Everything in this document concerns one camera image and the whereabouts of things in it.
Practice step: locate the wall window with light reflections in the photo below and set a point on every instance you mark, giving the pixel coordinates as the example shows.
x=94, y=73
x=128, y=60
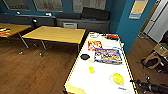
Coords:
x=48, y=4

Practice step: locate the blue purple board game box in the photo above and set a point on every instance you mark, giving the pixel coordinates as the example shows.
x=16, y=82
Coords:
x=108, y=55

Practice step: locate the large wooden table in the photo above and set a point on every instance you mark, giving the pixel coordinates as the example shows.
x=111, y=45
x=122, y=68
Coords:
x=56, y=34

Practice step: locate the wooden table with red item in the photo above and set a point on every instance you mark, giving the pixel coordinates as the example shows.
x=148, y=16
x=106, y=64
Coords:
x=15, y=29

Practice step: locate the cardboard box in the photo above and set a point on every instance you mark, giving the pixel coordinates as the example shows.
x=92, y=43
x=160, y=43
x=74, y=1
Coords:
x=161, y=50

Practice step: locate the red yellow board game box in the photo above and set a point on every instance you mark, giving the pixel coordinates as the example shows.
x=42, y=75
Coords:
x=93, y=44

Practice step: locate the wide wall window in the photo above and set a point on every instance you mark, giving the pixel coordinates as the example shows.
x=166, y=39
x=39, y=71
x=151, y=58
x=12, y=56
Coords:
x=89, y=5

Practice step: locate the red orange item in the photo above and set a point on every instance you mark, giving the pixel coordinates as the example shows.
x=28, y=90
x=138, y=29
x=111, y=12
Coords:
x=3, y=32

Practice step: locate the white gaming table yellow frame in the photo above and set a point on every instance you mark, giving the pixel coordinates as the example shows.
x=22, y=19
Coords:
x=100, y=81

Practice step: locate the narrow wall window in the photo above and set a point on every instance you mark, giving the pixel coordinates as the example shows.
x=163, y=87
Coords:
x=16, y=4

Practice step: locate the yellow poster blue frame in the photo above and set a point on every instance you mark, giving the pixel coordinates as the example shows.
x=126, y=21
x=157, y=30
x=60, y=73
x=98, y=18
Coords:
x=138, y=8

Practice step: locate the red black item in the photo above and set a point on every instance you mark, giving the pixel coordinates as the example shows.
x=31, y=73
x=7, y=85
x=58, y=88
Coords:
x=112, y=36

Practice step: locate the grey sofa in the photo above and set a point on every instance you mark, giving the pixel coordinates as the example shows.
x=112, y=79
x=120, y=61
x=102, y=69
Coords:
x=86, y=26

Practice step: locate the dark low bench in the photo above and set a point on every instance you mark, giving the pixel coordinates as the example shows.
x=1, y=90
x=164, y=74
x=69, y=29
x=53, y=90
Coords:
x=20, y=18

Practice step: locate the yellow perforated colander bowl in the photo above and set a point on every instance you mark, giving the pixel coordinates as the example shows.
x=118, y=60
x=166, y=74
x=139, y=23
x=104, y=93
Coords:
x=118, y=79

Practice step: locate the small yellow bowl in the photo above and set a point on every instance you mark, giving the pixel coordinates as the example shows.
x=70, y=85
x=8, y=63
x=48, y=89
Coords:
x=91, y=69

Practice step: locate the black round lamp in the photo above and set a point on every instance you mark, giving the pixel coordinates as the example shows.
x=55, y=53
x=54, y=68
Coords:
x=34, y=22

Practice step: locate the black cushion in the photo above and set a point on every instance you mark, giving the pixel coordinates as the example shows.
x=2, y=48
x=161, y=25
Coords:
x=96, y=14

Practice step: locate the small black bowl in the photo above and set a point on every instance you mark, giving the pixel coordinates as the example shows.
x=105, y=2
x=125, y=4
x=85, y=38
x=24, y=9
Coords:
x=85, y=57

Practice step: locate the white sheet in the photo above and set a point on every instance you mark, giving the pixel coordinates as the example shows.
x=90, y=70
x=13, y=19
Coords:
x=110, y=43

